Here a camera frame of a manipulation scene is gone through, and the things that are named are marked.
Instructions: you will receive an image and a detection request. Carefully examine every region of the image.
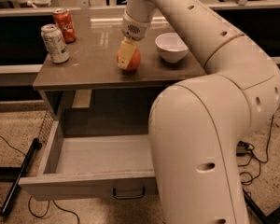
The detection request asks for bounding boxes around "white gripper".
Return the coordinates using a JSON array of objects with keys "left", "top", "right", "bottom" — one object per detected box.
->
[{"left": 118, "top": 10, "right": 152, "bottom": 70}]

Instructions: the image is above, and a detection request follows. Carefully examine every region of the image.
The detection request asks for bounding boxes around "red apple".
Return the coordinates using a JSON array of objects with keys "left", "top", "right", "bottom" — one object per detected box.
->
[{"left": 118, "top": 49, "right": 141, "bottom": 71}]

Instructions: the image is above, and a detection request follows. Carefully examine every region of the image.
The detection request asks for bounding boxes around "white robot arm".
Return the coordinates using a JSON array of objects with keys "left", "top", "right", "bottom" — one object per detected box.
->
[{"left": 119, "top": 0, "right": 280, "bottom": 224}]

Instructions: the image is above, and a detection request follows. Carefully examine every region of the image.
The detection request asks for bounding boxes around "grey counter cabinet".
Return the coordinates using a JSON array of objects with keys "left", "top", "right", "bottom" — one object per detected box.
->
[{"left": 34, "top": 7, "right": 205, "bottom": 137}]

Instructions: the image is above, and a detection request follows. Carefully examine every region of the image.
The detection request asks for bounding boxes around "open grey top drawer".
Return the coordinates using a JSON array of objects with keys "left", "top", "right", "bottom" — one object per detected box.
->
[{"left": 20, "top": 109, "right": 158, "bottom": 201}]

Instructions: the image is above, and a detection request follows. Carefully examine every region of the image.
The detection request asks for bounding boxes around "white ceramic bowl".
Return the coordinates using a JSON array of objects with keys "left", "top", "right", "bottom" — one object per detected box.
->
[{"left": 155, "top": 33, "right": 189, "bottom": 63}]

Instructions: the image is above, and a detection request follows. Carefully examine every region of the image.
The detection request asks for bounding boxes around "red soda can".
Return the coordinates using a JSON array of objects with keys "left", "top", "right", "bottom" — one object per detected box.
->
[{"left": 52, "top": 7, "right": 77, "bottom": 43}]

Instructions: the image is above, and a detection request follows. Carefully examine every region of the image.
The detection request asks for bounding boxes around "white green soda can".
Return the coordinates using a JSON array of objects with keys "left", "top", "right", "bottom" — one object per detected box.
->
[{"left": 41, "top": 23, "right": 69, "bottom": 63}]

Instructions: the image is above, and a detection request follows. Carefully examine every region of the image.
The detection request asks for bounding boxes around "black floor bar left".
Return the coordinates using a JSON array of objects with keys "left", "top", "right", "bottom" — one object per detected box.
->
[{"left": 0, "top": 138, "right": 42, "bottom": 217}]

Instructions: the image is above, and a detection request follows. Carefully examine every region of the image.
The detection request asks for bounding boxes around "black floor bar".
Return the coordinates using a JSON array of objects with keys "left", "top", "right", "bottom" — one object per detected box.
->
[
  {"left": 244, "top": 190, "right": 280, "bottom": 224},
  {"left": 0, "top": 138, "right": 42, "bottom": 217}
]

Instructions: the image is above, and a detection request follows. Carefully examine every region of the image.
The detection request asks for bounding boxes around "black power adapter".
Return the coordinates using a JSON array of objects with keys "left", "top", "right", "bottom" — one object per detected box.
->
[{"left": 236, "top": 141, "right": 249, "bottom": 156}]

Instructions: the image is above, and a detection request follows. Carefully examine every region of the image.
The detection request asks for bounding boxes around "black floor bar right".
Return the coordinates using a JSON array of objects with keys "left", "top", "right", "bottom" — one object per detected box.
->
[{"left": 244, "top": 190, "right": 280, "bottom": 224}]

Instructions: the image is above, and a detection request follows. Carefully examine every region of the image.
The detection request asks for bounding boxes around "black drawer handle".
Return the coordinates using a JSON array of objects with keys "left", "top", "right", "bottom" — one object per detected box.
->
[{"left": 112, "top": 187, "right": 146, "bottom": 201}]

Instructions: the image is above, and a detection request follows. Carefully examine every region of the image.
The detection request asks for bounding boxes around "black cable on floor left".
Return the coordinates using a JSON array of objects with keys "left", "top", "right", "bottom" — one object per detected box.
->
[{"left": 0, "top": 127, "right": 81, "bottom": 224}]

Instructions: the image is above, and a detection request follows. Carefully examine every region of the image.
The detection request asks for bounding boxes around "black adapter cable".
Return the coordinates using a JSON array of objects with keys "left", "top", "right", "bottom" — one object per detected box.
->
[{"left": 237, "top": 114, "right": 275, "bottom": 187}]

